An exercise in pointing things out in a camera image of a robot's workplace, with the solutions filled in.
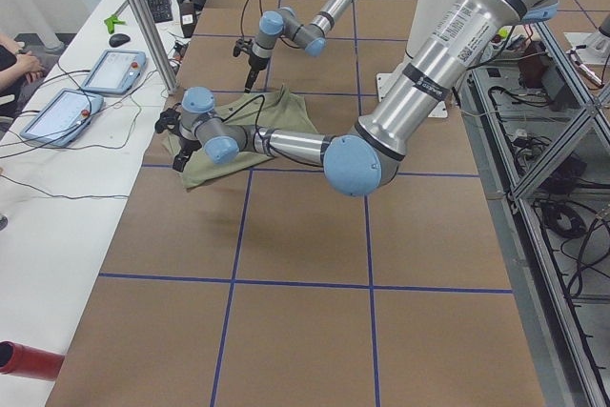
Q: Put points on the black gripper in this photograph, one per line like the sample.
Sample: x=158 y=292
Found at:
x=255 y=64
x=185 y=145

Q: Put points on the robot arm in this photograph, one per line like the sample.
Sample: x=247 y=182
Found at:
x=367 y=157
x=283 y=22

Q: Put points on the person hand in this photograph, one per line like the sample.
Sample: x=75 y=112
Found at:
x=29 y=67

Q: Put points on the teach pendant far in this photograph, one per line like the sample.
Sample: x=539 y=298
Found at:
x=115 y=72

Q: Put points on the teach pendant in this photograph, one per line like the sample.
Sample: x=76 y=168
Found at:
x=63 y=118
x=115 y=72

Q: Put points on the black keyboard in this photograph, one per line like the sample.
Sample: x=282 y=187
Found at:
x=161 y=10

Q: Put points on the teach pendant near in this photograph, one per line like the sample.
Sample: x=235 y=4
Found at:
x=63 y=118

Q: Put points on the black computer mouse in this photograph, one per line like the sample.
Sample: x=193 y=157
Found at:
x=118 y=40

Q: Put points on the green plastic tool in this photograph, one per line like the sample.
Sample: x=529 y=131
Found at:
x=111 y=22

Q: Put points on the red cylinder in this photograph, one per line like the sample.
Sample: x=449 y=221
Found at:
x=25 y=361

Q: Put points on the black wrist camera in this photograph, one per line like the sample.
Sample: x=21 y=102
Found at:
x=168 y=120
x=243 y=46

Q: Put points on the aluminium frame post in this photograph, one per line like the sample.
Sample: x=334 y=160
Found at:
x=152 y=38

